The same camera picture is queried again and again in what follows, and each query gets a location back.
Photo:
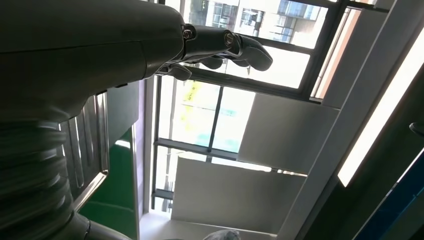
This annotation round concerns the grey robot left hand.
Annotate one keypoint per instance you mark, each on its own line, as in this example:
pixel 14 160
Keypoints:
pixel 76 49

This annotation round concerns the grey courier bag red logo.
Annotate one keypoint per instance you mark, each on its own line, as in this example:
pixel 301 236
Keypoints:
pixel 223 236

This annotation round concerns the green conveyor belt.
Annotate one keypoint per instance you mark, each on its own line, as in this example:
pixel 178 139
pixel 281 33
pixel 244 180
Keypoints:
pixel 112 202

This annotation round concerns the dark framed window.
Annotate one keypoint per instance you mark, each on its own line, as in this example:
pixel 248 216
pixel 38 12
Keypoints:
pixel 215 116

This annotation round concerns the ceiling light strip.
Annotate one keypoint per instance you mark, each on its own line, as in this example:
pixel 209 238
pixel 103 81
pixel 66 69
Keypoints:
pixel 381 112

